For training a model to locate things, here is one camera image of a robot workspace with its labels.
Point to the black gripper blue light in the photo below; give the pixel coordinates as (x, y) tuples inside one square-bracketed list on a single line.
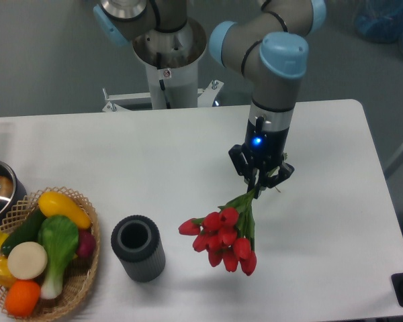
[(261, 150)]

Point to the red tulip bouquet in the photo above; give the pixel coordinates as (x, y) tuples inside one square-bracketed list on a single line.
[(227, 235)]

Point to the dark grey ribbed vase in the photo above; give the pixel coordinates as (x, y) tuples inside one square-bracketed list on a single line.
[(137, 243)]

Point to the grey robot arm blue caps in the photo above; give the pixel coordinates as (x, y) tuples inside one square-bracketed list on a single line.
[(270, 51)]

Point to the dark red radish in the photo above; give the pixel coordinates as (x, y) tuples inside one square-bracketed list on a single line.
[(86, 245)]

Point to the blue plastic bags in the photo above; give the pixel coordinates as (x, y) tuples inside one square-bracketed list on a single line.
[(380, 22)]

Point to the woven wicker basket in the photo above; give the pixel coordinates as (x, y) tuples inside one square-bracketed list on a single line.
[(79, 275)]

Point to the green bok choy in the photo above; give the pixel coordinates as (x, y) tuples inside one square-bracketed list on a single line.
[(59, 237)]

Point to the yellow squash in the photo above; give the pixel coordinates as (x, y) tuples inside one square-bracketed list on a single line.
[(53, 203)]

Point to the dark green cucumber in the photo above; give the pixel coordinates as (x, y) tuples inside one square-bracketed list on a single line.
[(26, 232)]

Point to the round beige bun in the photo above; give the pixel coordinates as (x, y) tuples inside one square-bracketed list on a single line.
[(27, 260)]

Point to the orange fruit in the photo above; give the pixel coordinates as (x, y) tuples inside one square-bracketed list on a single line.
[(22, 298)]

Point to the yellow bell pepper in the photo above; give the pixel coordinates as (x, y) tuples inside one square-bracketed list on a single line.
[(7, 279)]

